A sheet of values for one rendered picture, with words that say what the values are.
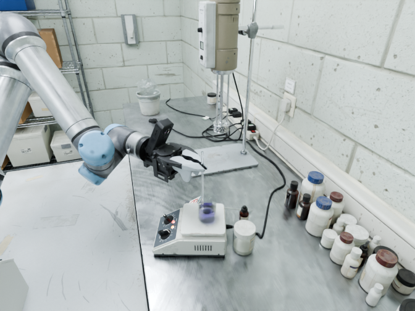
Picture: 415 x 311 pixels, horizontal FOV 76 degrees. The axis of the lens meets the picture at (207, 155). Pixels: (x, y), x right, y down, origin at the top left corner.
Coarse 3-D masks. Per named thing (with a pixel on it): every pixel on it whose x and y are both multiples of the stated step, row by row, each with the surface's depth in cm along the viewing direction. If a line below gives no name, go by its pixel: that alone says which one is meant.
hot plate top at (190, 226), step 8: (184, 208) 77; (192, 208) 77; (216, 208) 77; (184, 216) 74; (192, 216) 74; (216, 216) 74; (224, 216) 74; (184, 224) 72; (192, 224) 72; (200, 224) 72; (216, 224) 72; (224, 224) 72; (184, 232) 69; (192, 232) 69; (200, 232) 69; (208, 232) 69; (216, 232) 69; (224, 232) 69
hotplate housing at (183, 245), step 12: (180, 216) 77; (228, 228) 78; (180, 240) 70; (192, 240) 70; (204, 240) 70; (216, 240) 70; (156, 252) 72; (168, 252) 72; (180, 252) 72; (192, 252) 72; (204, 252) 72; (216, 252) 72
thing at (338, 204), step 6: (336, 192) 82; (330, 198) 81; (336, 198) 79; (342, 198) 79; (336, 204) 80; (342, 204) 80; (336, 210) 80; (336, 216) 81; (330, 222) 83; (336, 222) 83
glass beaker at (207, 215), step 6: (198, 198) 71; (204, 198) 73; (210, 198) 73; (216, 198) 70; (198, 204) 69; (216, 204) 70; (198, 210) 71; (204, 210) 69; (210, 210) 69; (198, 216) 72; (204, 216) 70; (210, 216) 70; (204, 222) 71; (210, 222) 71
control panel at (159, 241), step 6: (174, 216) 79; (162, 222) 79; (174, 222) 76; (162, 228) 77; (168, 228) 75; (174, 228) 74; (156, 234) 76; (174, 234) 72; (156, 240) 74; (162, 240) 73; (168, 240) 71; (156, 246) 72
